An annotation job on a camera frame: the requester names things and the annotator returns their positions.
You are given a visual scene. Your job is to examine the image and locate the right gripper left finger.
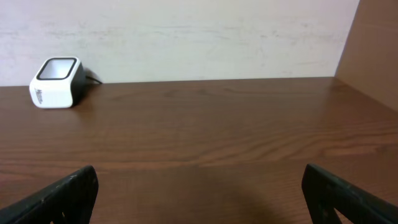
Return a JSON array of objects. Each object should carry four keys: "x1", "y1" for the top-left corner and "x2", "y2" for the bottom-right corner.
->
[{"x1": 1, "y1": 166, "x2": 99, "y2": 223}]

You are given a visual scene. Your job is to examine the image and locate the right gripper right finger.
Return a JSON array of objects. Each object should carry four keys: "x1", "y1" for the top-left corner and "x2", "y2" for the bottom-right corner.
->
[{"x1": 302, "y1": 164, "x2": 397, "y2": 224}]

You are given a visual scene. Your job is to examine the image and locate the white barcode scanner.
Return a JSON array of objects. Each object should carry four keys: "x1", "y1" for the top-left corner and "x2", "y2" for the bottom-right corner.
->
[{"x1": 29, "y1": 57, "x2": 86, "y2": 109}]

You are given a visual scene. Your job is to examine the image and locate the black scanner cable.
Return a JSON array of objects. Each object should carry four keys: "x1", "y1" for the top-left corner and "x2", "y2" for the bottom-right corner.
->
[{"x1": 85, "y1": 75, "x2": 103, "y2": 85}]

